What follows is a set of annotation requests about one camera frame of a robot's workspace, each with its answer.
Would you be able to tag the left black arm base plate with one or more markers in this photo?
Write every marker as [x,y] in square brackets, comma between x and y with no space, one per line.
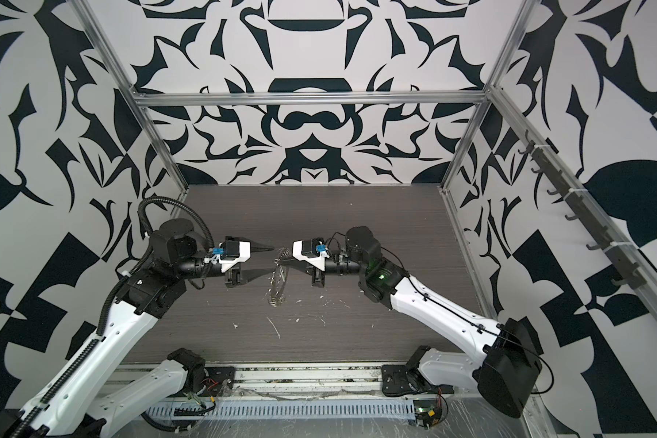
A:
[217,381]

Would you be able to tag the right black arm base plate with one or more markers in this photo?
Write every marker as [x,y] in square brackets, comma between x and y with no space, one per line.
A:
[400,380]

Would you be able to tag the white slotted cable duct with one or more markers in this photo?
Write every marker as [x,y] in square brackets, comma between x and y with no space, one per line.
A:
[289,410]

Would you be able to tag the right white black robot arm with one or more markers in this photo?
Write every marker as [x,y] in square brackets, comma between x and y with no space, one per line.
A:
[501,362]

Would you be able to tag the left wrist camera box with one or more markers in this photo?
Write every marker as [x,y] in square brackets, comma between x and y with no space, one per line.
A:
[227,255]

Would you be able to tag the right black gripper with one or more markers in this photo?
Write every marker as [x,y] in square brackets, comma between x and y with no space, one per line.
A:
[310,269]

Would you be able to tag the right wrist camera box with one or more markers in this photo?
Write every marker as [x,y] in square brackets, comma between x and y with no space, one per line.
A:
[313,250]

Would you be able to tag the small green circuit board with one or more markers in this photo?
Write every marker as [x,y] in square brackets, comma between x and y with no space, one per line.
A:
[428,415]

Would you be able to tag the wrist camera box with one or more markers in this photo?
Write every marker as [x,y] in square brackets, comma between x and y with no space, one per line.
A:
[313,250]
[227,255]

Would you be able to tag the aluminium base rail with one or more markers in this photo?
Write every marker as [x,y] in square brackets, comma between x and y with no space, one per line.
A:
[294,380]

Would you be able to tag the black wall hook rail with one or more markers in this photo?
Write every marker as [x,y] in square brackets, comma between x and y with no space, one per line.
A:
[585,210]

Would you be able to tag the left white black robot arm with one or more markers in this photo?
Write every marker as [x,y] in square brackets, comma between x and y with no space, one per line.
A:
[179,252]

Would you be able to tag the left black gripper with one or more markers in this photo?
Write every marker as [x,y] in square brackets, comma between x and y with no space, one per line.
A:
[240,275]

